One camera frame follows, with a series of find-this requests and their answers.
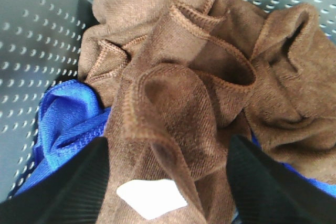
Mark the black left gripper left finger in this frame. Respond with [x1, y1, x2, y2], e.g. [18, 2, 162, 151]
[1, 137, 109, 223]

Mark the grey basket with yellow rim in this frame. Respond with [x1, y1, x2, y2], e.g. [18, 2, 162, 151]
[1, 0, 335, 201]

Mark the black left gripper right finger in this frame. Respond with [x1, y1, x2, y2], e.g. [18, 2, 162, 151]
[226, 135, 335, 223]

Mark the brown towel with white tag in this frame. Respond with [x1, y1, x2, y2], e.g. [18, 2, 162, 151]
[97, 4, 256, 223]

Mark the blue towel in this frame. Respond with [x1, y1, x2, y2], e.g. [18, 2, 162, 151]
[7, 79, 336, 224]

